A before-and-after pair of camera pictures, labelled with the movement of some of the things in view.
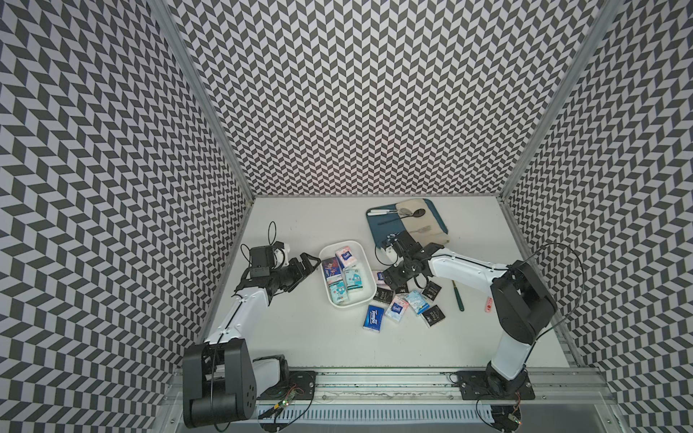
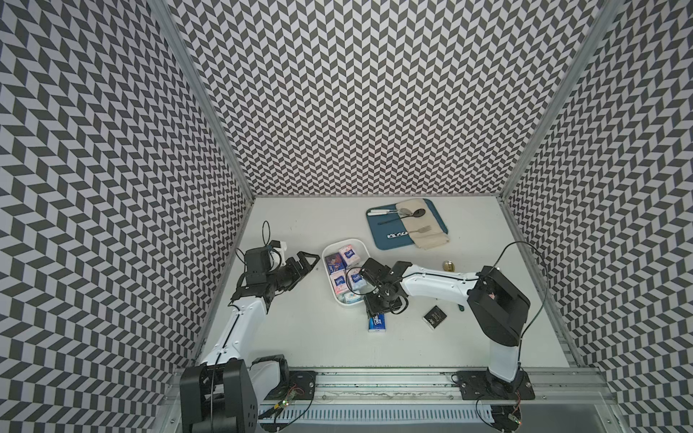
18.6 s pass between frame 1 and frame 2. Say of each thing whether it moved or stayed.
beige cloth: stayed
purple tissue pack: moved
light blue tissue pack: moved
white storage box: stayed
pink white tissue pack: stayed
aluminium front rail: stayed
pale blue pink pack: moved
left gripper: stayed
